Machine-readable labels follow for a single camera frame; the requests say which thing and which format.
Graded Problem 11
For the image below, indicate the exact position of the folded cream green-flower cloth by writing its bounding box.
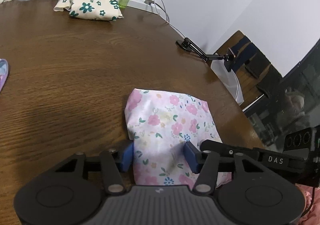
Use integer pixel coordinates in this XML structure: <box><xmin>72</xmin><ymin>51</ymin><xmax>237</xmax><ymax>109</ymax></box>
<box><xmin>53</xmin><ymin>0</ymin><xmax>124</xmax><ymax>22</ymax></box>

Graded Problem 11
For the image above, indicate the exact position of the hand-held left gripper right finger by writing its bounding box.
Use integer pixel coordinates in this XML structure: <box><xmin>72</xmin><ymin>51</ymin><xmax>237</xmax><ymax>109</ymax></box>
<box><xmin>184</xmin><ymin>141</ymin><xmax>253</xmax><ymax>193</ymax></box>

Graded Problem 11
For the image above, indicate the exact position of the grey cable with plug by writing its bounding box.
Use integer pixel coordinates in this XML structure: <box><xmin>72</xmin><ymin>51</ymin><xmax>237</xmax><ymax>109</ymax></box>
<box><xmin>145</xmin><ymin>0</ymin><xmax>187</xmax><ymax>40</ymax></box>

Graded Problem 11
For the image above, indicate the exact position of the white power strip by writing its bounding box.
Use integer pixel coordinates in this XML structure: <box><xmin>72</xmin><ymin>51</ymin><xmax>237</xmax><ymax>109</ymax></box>
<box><xmin>127</xmin><ymin>0</ymin><xmax>160</xmax><ymax>15</ymax></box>

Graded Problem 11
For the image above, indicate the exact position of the wooden chair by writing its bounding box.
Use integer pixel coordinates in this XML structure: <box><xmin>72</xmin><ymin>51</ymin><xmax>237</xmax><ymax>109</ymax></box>
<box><xmin>215</xmin><ymin>30</ymin><xmax>283</xmax><ymax>113</ymax></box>

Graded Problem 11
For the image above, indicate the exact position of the pink floral dress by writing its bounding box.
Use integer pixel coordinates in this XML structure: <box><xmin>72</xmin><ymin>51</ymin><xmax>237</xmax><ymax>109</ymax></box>
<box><xmin>124</xmin><ymin>88</ymin><xmax>232</xmax><ymax>188</ymax></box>

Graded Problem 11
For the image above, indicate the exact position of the white plastic bag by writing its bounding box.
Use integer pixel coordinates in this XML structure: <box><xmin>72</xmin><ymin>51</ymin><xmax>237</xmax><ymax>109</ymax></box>
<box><xmin>210</xmin><ymin>61</ymin><xmax>244</xmax><ymax>104</ymax></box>

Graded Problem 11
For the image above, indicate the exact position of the person's pink clothing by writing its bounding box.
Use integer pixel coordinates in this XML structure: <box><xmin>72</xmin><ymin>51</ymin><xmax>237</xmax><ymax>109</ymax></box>
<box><xmin>295</xmin><ymin>182</ymin><xmax>320</xmax><ymax>225</ymax></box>

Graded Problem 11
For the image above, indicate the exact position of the blue and purple garment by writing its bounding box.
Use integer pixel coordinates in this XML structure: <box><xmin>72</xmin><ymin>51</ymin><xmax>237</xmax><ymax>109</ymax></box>
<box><xmin>0</xmin><ymin>58</ymin><xmax>10</xmax><ymax>93</ymax></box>

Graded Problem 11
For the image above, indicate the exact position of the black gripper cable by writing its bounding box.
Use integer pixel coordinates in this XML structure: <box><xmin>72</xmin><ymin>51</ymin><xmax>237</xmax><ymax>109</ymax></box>
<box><xmin>300</xmin><ymin>187</ymin><xmax>316</xmax><ymax>225</ymax></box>

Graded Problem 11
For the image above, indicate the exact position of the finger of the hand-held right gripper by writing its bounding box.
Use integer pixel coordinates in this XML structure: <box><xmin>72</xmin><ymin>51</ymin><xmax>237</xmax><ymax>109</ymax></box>
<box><xmin>201</xmin><ymin>139</ymin><xmax>260</xmax><ymax>163</ymax></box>

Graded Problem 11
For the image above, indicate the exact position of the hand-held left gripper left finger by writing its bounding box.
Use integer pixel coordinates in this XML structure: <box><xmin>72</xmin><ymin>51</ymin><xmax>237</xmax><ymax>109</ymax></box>
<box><xmin>54</xmin><ymin>142</ymin><xmax>134</xmax><ymax>194</ymax></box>

